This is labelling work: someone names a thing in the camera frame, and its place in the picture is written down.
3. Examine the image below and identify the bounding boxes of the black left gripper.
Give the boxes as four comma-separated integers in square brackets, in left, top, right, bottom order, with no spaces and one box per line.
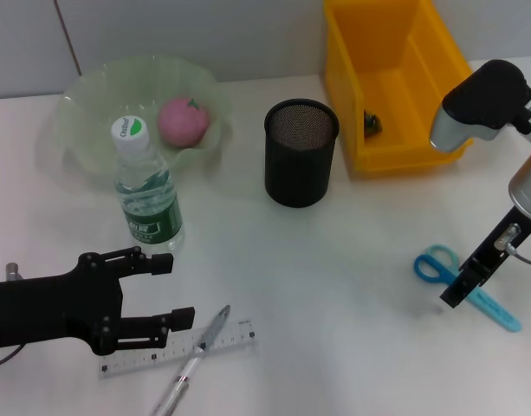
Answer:
[0,245,196,356]

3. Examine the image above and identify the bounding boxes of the clear plastic ruler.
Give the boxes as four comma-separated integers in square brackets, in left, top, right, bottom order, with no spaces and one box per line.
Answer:
[98,318,258,380]

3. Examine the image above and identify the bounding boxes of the yellow plastic bin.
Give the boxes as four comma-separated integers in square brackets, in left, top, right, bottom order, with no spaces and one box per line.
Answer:
[323,0,481,177]

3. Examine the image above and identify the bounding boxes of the pink peach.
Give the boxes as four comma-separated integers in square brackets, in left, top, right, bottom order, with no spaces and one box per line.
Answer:
[156,95,210,148]

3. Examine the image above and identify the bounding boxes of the clear water bottle green label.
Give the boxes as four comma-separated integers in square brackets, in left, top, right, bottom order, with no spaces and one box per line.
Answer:
[110,114,185,253]

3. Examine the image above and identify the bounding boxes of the blue scissors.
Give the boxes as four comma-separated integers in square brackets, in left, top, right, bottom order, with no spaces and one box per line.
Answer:
[414,244,522,334]

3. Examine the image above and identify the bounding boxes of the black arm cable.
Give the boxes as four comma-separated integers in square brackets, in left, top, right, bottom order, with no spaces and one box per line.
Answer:
[0,344,26,369]
[507,244,531,265]

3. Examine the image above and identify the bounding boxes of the green plastic wrapper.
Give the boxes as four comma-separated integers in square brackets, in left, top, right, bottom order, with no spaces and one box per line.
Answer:
[362,110,384,139]

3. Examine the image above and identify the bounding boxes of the black mesh pen holder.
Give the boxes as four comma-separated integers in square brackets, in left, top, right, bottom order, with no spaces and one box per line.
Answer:
[263,98,340,209]

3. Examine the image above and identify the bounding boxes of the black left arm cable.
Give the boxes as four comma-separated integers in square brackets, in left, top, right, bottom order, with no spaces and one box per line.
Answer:
[0,344,26,369]

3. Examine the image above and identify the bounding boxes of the translucent green fruit plate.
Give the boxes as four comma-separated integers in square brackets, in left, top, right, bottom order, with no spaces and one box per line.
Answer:
[35,54,234,192]

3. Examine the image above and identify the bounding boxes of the silver white pen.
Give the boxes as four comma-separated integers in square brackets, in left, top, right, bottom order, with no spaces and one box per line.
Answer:
[148,304,231,416]

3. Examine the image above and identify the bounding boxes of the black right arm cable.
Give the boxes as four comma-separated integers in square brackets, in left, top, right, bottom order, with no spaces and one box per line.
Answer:
[507,244,531,265]

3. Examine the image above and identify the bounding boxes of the right wrist camera housing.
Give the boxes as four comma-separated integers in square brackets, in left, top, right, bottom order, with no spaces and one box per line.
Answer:
[428,59,531,153]

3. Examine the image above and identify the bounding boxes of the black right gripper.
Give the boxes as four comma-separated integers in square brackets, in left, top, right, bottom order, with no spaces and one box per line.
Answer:
[439,205,531,309]

